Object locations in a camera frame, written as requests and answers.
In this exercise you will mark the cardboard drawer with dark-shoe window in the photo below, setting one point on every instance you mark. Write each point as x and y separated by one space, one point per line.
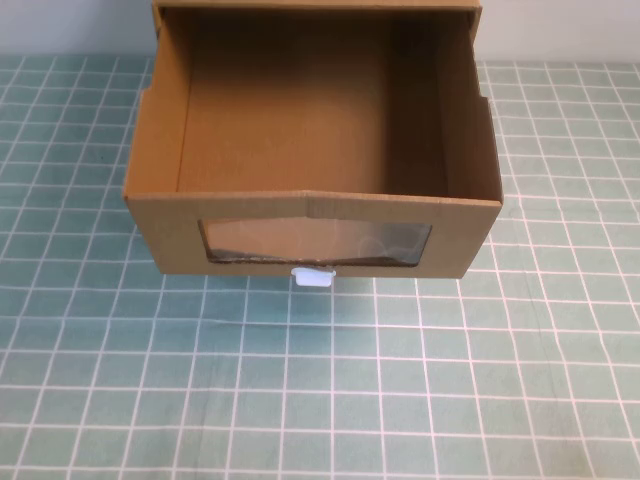
310 125

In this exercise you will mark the cardboard shoe box shell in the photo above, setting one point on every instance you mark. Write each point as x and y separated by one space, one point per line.
320 2

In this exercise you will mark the green checked tablecloth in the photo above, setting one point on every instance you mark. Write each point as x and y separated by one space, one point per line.
320 380

